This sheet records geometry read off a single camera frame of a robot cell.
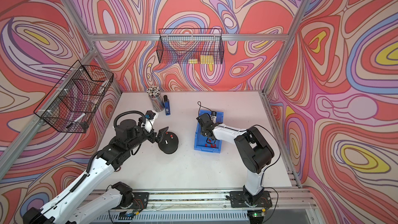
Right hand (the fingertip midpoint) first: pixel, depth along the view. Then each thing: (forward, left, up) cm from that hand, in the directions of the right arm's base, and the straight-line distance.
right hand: (209, 132), depth 96 cm
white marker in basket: (-4, +64, +26) cm, 69 cm away
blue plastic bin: (-6, +4, -2) cm, 7 cm away
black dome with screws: (-11, +22, +9) cm, 26 cm away
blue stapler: (+23, +29, +2) cm, 37 cm away
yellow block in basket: (+31, 0, +33) cm, 45 cm away
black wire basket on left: (+4, +71, +27) cm, 76 cm away
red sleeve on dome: (-8, +21, +11) cm, 25 cm away
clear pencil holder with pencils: (+20, +34, +17) cm, 43 cm away
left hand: (-7, +24, +23) cm, 34 cm away
